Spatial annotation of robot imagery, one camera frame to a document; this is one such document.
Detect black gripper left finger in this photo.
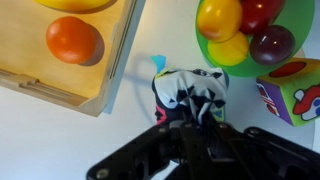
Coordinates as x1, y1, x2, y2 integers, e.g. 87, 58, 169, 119
86, 113, 193, 180

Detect yellow lemon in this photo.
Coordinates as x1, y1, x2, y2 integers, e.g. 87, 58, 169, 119
207, 31, 251, 67

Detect dark purple plum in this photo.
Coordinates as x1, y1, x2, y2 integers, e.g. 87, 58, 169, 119
249, 25, 297, 67

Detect wooden slatted tray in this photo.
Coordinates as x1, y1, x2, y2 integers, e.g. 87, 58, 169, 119
0, 0, 147, 118

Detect yellow orange mango fruit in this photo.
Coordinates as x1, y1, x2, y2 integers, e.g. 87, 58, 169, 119
196, 0, 244, 44

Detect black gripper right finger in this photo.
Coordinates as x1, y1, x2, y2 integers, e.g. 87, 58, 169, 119
199, 113, 320, 180

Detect yellow banana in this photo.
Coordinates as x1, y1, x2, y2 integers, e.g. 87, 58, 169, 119
33, 0, 113, 12

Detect dark red apple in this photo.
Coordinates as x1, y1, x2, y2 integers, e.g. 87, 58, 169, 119
238, 0, 287, 36

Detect green red picture soft block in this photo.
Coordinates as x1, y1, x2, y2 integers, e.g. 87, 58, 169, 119
255, 57, 320, 128

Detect green plastic bowl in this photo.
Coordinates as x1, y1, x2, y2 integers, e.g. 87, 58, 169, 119
195, 0, 316, 79

